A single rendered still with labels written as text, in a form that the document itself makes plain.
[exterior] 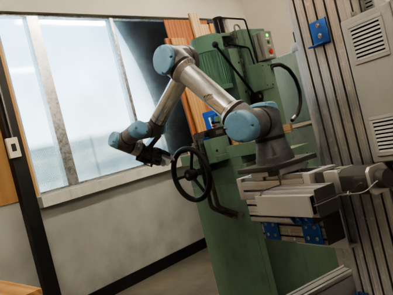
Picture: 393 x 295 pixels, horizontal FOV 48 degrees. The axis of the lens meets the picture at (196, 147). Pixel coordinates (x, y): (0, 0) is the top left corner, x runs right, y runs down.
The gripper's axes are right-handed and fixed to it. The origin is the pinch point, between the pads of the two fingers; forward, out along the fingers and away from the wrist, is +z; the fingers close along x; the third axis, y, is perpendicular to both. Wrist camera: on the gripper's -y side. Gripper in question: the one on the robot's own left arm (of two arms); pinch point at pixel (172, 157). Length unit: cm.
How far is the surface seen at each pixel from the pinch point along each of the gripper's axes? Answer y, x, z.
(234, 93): -46, 7, 29
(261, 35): -81, 21, 31
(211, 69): -51, 9, 9
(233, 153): -7.3, 19.3, 23.0
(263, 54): -71, 19, 36
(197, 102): -103, -119, 103
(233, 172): 1.1, 16.1, 27.9
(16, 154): -6, -114, -39
